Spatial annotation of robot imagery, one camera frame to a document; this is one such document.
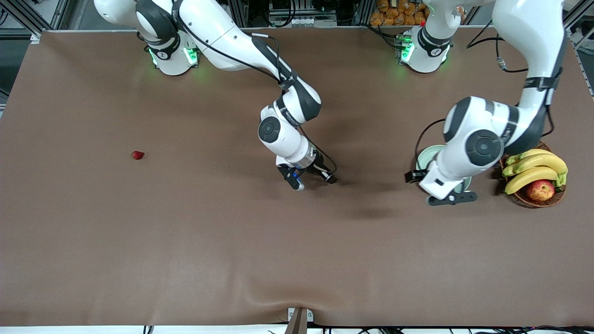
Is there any light green round plate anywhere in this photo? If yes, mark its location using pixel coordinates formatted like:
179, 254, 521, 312
416, 145, 472, 193

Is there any brown table mat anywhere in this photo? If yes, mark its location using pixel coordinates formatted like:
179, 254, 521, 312
0, 26, 594, 328

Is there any brown wicker basket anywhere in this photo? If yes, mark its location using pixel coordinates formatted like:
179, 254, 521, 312
499, 141, 567, 208

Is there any red apple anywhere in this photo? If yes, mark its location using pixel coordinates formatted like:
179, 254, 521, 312
526, 180, 556, 202

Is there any yellow banana bunch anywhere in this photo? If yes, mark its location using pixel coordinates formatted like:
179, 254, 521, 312
502, 148, 568, 195

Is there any metal table clamp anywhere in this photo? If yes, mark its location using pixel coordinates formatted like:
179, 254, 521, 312
284, 308, 314, 334

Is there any white socket strip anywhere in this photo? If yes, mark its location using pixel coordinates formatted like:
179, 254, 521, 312
288, 16, 337, 27

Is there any pile of orange bread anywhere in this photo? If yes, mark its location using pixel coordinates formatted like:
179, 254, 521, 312
370, 0, 430, 26

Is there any aluminium frame corner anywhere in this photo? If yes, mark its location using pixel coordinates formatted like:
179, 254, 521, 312
0, 0, 70, 45
555, 7, 594, 51

